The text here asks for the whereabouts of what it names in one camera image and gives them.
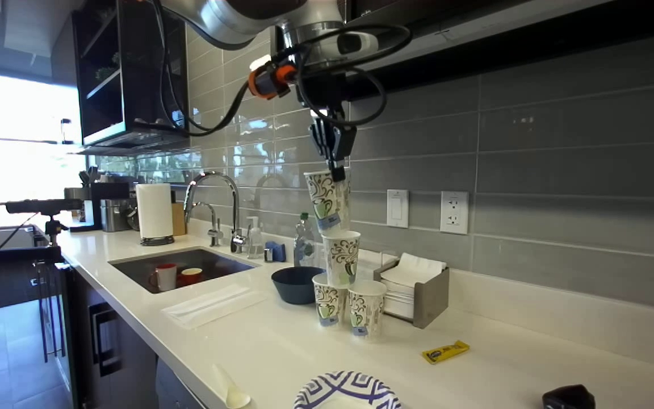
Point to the white power outlet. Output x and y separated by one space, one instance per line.
455 212

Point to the chrome kitchen faucet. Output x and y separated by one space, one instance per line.
193 179

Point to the dark blue bowl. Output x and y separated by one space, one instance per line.
296 284

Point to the napkin holder with napkins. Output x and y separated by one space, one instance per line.
416 287

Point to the paper towel roll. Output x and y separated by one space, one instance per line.
155 213

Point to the paper cup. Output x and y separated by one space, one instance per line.
330 301
340 254
328 197
363 306

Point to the black upper cabinet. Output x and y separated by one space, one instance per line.
465 36

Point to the blue white paper plate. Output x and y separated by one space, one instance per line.
346 388

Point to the clear plastic bottle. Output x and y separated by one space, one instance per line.
302 242

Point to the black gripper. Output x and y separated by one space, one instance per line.
328 120

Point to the camera on tripod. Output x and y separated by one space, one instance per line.
47 210

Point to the yellow packet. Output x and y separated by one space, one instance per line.
445 352

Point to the white light switch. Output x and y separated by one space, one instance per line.
397 208

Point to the blue sponge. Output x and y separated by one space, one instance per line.
272 251

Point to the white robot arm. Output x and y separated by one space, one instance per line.
307 56

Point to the small black object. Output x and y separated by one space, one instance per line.
568 398

